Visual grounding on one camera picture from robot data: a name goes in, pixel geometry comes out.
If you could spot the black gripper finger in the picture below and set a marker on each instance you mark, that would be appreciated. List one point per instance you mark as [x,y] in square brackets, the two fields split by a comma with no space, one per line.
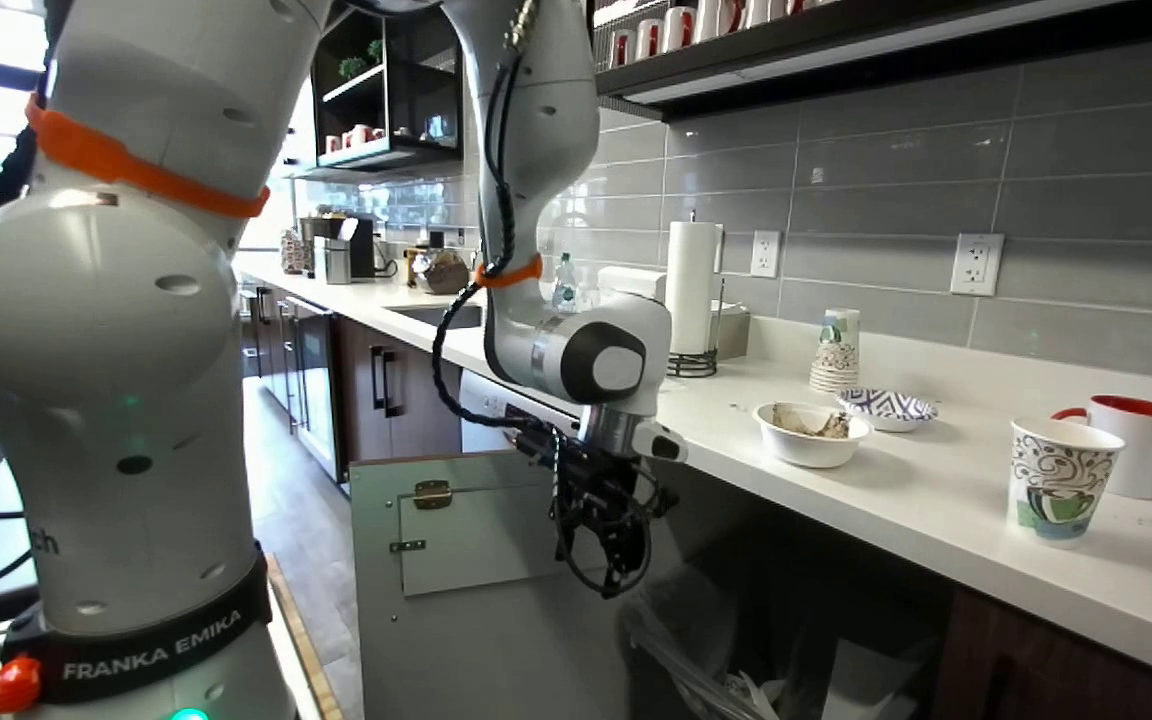
[631,545]
[566,548]

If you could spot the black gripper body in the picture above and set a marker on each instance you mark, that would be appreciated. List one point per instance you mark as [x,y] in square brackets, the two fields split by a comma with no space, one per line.
[603,473]

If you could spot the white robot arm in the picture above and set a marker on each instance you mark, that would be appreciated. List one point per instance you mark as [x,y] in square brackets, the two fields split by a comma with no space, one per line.
[120,334]

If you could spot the grey trash bin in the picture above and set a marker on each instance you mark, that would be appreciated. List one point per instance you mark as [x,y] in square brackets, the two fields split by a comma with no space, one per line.
[815,642]

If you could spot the open cabinet door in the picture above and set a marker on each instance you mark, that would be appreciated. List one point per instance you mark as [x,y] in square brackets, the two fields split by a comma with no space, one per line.
[462,606]

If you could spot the grey napkin dispenser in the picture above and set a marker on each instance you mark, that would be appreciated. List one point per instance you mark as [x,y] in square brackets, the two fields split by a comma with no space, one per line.
[729,329]

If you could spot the white bowl with food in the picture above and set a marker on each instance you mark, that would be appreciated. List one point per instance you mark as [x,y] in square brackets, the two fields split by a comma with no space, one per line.
[808,433]

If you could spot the white paper towel roll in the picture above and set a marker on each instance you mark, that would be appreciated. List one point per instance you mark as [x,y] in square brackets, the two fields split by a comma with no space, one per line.
[688,283]

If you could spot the small upright paper cup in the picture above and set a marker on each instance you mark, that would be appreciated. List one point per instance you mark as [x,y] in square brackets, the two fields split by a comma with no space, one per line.
[837,353]

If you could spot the small patterned plate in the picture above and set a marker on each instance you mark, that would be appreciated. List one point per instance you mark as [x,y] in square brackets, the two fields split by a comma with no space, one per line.
[888,410]

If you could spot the patterned paper cup right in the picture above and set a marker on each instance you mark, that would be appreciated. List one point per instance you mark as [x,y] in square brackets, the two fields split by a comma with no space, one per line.
[1058,477]

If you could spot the red white mug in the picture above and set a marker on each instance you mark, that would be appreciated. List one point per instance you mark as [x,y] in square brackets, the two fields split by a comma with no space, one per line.
[1125,416]

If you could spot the black wire towel holder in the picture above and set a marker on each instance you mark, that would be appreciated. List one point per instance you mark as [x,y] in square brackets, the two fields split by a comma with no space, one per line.
[695,365]

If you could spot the white wall outlet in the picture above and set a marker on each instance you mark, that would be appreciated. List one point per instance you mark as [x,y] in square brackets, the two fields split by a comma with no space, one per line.
[974,266]

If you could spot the dark wall shelf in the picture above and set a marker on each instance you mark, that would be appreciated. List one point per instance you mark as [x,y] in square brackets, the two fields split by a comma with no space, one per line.
[853,44]

